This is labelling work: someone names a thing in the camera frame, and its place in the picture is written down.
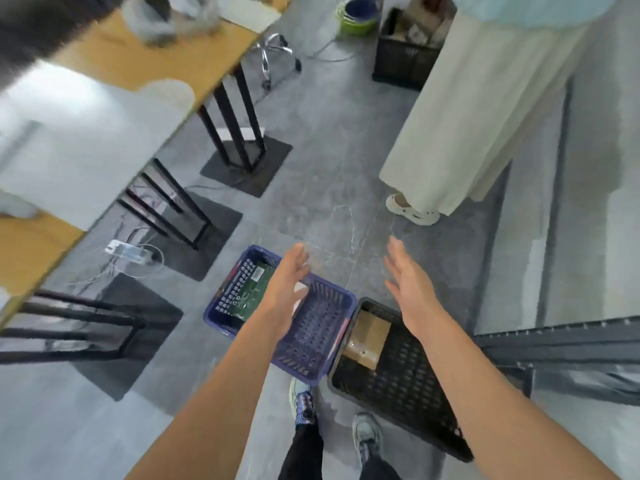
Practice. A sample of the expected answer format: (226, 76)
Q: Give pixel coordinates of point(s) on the person's right hand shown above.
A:
(415, 299)

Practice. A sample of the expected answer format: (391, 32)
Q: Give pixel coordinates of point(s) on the person's left hand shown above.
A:
(282, 299)

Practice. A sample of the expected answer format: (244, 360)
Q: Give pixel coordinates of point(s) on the white cardboard box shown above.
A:
(300, 287)

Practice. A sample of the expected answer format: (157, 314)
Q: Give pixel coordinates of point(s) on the green cardboard box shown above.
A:
(247, 294)

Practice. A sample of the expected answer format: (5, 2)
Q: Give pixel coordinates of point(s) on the blue plastic crate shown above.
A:
(315, 344)

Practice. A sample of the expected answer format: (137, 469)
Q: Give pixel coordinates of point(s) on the brown cardboard box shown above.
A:
(367, 339)

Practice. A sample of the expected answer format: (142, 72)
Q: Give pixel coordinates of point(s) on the black plastic crate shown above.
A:
(400, 384)

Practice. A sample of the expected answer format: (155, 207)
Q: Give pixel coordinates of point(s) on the person's right forearm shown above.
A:
(500, 409)

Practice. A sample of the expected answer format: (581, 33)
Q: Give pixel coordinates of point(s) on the person's left forearm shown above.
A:
(215, 409)

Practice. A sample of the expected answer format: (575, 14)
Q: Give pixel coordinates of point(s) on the person's right shoe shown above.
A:
(367, 434)

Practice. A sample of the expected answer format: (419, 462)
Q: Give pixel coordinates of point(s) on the person's left leg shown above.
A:
(300, 454)

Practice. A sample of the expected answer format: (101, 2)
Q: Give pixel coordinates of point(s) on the person's leg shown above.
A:
(300, 454)
(380, 469)

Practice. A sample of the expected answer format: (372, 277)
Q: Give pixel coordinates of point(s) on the person's right leg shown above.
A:
(380, 469)

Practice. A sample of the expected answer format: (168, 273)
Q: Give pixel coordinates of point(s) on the grey metal shelf rack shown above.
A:
(550, 344)

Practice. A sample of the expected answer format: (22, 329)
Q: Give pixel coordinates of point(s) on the white power strip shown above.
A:
(125, 249)

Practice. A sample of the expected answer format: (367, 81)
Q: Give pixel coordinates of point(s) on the white paper sheet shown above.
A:
(252, 133)

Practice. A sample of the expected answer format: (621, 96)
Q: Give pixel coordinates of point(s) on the black storage crate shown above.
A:
(400, 64)

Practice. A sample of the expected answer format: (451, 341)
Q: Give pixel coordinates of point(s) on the chrome chair base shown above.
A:
(266, 64)

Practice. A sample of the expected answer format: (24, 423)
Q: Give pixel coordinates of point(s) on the large white board sheet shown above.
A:
(90, 154)

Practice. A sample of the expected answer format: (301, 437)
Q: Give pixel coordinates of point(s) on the wooden table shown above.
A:
(150, 54)
(30, 254)

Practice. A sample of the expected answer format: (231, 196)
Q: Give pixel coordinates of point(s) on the green plastic bowl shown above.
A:
(357, 27)

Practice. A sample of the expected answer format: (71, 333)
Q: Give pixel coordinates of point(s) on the white paper pad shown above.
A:
(250, 14)

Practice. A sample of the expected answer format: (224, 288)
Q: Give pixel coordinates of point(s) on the blue plastic bowl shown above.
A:
(362, 7)

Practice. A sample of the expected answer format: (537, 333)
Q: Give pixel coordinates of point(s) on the clear plastic bag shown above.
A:
(170, 19)

